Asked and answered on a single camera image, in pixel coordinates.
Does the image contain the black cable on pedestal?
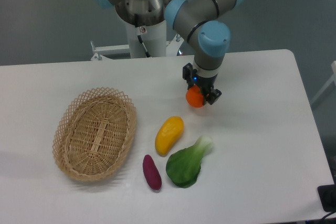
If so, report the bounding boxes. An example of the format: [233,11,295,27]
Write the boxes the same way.
[134,14,152,58]

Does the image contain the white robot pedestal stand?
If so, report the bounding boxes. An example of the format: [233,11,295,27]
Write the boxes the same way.
[90,21,195,61]

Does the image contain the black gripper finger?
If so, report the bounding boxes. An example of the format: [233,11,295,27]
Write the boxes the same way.
[204,89,222,105]
[182,63,197,90]

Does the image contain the purple sweet potato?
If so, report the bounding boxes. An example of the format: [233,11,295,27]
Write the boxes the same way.
[142,155,162,190]

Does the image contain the yellow mango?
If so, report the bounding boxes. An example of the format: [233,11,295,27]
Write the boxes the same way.
[155,116,184,157]

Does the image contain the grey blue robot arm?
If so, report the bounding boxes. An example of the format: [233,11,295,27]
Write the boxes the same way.
[96,0,244,105]

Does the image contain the oval wicker basket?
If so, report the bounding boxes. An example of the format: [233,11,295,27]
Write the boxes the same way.
[52,87,137,182]

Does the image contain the orange fruit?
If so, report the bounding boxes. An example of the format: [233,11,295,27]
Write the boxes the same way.
[185,85,204,108]

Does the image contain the green bok choy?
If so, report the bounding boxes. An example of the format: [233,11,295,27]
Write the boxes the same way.
[165,135,213,188]

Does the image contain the black device at table edge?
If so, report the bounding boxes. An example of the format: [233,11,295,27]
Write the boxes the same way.
[317,184,335,212]

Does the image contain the white frame at right edge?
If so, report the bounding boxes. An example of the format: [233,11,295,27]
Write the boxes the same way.
[310,61,335,110]

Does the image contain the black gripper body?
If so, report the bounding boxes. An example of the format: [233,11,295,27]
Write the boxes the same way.
[189,66,218,95]

